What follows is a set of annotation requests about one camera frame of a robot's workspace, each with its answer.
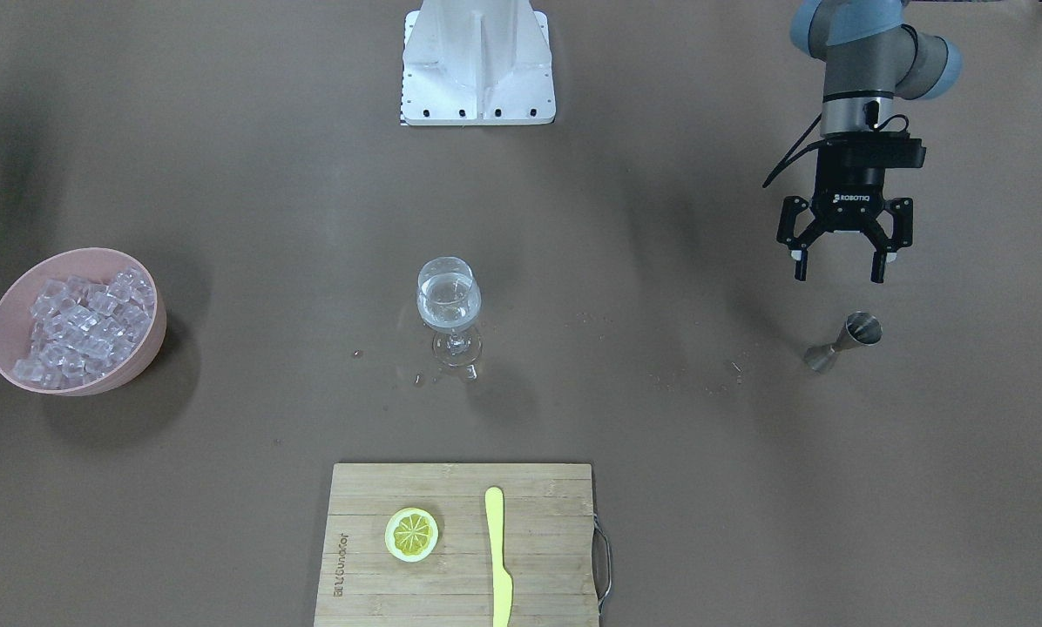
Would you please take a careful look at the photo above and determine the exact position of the clear wine glass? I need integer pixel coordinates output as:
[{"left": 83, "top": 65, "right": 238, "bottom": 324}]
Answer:
[{"left": 416, "top": 255, "right": 482, "bottom": 369}]

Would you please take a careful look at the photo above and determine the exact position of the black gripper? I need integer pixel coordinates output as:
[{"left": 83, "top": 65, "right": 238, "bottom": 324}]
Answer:
[{"left": 776, "top": 144, "right": 914, "bottom": 283}]

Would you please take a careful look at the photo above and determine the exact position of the yellow lemon slice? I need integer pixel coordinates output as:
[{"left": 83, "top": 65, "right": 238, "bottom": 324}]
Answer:
[{"left": 384, "top": 507, "right": 440, "bottom": 563}]

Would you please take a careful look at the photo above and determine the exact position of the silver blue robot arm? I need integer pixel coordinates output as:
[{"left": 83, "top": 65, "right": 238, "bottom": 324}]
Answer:
[{"left": 767, "top": 1, "right": 963, "bottom": 283}]

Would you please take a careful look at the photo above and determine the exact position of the steel double jigger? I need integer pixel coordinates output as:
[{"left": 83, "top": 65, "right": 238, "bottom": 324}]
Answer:
[{"left": 803, "top": 311, "right": 883, "bottom": 374}]

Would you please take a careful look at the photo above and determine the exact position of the yellow plastic knife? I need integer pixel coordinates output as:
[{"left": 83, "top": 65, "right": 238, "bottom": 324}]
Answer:
[{"left": 483, "top": 487, "right": 514, "bottom": 627}]

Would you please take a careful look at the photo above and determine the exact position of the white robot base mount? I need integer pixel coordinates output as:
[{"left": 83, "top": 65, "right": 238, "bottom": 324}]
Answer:
[{"left": 399, "top": 1, "right": 557, "bottom": 126}]

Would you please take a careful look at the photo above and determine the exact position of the pink bowl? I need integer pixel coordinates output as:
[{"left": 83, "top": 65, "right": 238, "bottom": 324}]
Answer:
[{"left": 0, "top": 247, "right": 167, "bottom": 397}]

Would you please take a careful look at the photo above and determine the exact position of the pile of clear ice cubes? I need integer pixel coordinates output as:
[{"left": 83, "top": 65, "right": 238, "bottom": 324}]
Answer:
[{"left": 10, "top": 266, "right": 158, "bottom": 390}]

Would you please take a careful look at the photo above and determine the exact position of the bamboo cutting board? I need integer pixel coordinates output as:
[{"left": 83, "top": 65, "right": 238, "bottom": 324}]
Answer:
[{"left": 313, "top": 462, "right": 605, "bottom": 626}]

